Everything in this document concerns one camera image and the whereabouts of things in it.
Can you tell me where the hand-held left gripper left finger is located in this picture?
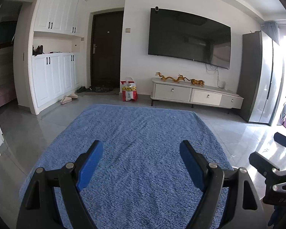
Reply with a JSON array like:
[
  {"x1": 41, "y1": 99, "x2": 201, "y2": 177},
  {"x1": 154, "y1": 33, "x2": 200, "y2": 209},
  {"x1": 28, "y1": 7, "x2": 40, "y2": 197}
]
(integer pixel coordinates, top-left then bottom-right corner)
[{"x1": 17, "y1": 140, "x2": 104, "y2": 229}]

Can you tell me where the blue shaggy rug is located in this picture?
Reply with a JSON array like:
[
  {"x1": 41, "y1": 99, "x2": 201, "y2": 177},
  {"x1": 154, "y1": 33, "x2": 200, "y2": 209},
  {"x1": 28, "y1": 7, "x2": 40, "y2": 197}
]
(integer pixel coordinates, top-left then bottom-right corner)
[{"x1": 19, "y1": 104, "x2": 234, "y2": 229}]

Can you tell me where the white base cabinet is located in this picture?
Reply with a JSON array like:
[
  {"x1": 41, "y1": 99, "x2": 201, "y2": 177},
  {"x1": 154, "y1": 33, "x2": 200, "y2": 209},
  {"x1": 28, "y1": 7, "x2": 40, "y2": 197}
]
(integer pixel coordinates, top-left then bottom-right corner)
[{"x1": 31, "y1": 52, "x2": 85, "y2": 114}]

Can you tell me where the pink bed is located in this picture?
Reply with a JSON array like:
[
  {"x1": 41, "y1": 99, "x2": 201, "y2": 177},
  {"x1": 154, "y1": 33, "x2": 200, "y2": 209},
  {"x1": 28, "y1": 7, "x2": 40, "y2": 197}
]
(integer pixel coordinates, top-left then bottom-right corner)
[{"x1": 0, "y1": 86, "x2": 16, "y2": 109}]

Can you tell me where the grey refrigerator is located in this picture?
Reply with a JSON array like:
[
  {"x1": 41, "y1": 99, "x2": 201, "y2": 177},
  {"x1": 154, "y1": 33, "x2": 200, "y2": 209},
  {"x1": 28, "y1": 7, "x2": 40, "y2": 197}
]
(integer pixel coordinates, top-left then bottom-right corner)
[{"x1": 237, "y1": 30, "x2": 285, "y2": 126}]

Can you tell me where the blue grey curtain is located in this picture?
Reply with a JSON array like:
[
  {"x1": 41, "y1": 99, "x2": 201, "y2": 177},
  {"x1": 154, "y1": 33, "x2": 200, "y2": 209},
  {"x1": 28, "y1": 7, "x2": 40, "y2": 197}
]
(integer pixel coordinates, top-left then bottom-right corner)
[{"x1": 263, "y1": 21, "x2": 280, "y2": 44}]

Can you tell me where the television cable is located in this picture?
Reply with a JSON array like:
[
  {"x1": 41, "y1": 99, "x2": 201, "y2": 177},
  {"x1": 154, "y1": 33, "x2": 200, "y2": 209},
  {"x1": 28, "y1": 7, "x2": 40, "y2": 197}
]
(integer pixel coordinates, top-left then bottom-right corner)
[{"x1": 205, "y1": 63, "x2": 221, "y2": 87}]

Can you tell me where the white wall cabinet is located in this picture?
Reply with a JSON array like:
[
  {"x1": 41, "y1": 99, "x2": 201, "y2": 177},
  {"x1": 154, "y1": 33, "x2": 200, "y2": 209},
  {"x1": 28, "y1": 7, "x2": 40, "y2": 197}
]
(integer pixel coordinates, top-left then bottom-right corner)
[{"x1": 34, "y1": 0, "x2": 86, "y2": 37}]

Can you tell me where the white television stand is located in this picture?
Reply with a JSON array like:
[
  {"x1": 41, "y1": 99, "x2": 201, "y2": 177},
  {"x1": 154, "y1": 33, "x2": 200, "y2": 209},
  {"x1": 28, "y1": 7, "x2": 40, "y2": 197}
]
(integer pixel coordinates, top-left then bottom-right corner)
[{"x1": 151, "y1": 77, "x2": 244, "y2": 114}]

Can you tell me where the dark brown door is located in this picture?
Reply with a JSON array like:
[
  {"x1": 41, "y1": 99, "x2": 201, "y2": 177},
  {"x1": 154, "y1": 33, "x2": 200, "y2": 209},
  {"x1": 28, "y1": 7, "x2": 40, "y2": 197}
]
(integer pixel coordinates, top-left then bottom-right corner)
[{"x1": 90, "y1": 11, "x2": 124, "y2": 91}]

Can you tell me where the dark framed window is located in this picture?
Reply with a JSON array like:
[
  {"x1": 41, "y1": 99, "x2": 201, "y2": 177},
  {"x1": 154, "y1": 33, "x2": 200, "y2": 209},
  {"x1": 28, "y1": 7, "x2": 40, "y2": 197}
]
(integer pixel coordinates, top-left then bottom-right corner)
[{"x1": 0, "y1": 21, "x2": 16, "y2": 50}]

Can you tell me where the person's right forearm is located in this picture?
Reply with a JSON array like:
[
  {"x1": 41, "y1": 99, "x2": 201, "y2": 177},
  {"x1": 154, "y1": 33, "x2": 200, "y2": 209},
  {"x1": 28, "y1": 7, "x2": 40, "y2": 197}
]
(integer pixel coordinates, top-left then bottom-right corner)
[{"x1": 268, "y1": 205, "x2": 286, "y2": 229}]

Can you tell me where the red carrier bag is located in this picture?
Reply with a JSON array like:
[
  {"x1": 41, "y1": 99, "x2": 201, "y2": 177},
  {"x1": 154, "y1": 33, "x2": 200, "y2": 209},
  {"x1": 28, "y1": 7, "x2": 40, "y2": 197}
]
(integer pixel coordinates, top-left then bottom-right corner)
[{"x1": 120, "y1": 77, "x2": 138, "y2": 101}]

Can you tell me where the row of dark shoes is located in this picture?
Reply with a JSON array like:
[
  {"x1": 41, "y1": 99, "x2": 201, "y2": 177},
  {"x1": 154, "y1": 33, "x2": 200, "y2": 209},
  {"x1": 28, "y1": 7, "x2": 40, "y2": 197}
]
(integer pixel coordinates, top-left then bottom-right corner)
[{"x1": 77, "y1": 86, "x2": 113, "y2": 93}]

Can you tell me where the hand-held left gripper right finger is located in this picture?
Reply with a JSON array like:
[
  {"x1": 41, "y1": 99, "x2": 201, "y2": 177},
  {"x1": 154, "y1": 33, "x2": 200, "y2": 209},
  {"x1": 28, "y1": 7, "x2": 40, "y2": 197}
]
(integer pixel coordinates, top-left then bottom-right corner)
[{"x1": 179, "y1": 140, "x2": 264, "y2": 229}]

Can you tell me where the long golden dragon figurine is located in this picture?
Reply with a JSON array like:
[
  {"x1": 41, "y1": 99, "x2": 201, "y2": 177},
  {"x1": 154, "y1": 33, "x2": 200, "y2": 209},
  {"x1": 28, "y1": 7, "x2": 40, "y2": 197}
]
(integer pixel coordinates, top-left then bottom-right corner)
[{"x1": 156, "y1": 72, "x2": 179, "y2": 83}]

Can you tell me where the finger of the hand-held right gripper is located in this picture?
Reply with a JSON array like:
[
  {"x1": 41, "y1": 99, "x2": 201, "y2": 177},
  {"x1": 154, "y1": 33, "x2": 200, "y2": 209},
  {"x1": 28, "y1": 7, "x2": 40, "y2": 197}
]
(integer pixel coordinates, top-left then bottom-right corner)
[
  {"x1": 249, "y1": 151, "x2": 280, "y2": 180},
  {"x1": 274, "y1": 132, "x2": 286, "y2": 149}
]

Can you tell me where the white washing machine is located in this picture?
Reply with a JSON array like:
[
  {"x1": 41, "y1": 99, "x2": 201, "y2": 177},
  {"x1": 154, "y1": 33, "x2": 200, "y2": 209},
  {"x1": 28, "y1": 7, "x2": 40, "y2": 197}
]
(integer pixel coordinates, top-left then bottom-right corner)
[{"x1": 278, "y1": 95, "x2": 286, "y2": 126}]

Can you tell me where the black handbag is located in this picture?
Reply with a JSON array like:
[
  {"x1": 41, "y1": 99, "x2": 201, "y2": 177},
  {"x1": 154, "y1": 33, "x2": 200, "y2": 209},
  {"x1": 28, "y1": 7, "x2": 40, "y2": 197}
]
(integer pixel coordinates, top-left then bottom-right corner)
[{"x1": 32, "y1": 45, "x2": 44, "y2": 56}]

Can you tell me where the black wall television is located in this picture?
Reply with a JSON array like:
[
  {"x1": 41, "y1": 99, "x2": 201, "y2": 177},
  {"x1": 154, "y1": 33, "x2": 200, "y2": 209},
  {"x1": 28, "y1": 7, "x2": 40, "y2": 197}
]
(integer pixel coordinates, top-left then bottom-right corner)
[{"x1": 148, "y1": 8, "x2": 231, "y2": 70}]

